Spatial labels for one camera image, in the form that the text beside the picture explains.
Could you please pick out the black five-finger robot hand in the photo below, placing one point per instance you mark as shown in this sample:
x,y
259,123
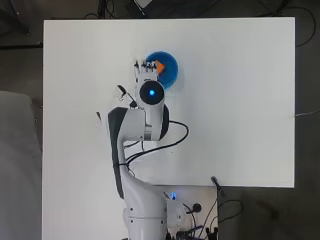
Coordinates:
x,y
146,75

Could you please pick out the orange cube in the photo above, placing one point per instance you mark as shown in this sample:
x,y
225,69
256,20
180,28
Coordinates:
x,y
161,67

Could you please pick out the white seven-joint robot arm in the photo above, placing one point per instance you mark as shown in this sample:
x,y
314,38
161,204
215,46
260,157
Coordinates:
x,y
140,200

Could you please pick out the blue round tub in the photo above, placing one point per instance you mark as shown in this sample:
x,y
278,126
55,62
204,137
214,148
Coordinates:
x,y
170,68

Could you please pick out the black table clamp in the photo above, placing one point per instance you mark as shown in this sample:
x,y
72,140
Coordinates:
x,y
216,184

